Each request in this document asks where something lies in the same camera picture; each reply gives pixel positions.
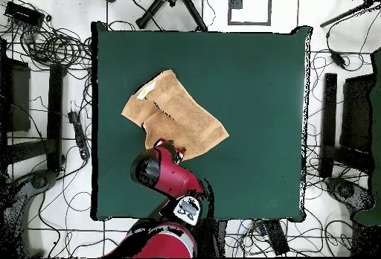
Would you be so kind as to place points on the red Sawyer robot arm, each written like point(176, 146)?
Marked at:
point(175, 178)

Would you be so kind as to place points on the grey floor outlet plate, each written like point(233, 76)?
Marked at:
point(235, 0)

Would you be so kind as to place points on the dark box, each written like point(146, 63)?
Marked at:
point(19, 98)
point(357, 113)

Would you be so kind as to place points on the black office chair base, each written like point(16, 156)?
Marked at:
point(151, 10)

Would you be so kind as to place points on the tan terry towel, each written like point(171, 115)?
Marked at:
point(184, 116)

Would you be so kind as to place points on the black metal stand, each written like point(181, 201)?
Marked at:
point(329, 107)
point(55, 107)

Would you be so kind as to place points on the dark green table cloth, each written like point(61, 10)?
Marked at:
point(253, 77)

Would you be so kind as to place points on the black tripod leg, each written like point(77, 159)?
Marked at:
point(342, 16)

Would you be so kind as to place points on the black power strip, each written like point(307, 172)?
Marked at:
point(276, 238)
point(79, 134)

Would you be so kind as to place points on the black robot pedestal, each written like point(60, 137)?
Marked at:
point(220, 235)

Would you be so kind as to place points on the grey chair base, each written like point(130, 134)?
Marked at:
point(345, 190)
point(38, 180)

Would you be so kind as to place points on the black electronics box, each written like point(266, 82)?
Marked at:
point(23, 13)

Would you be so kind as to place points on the black power adapter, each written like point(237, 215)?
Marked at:
point(337, 58)

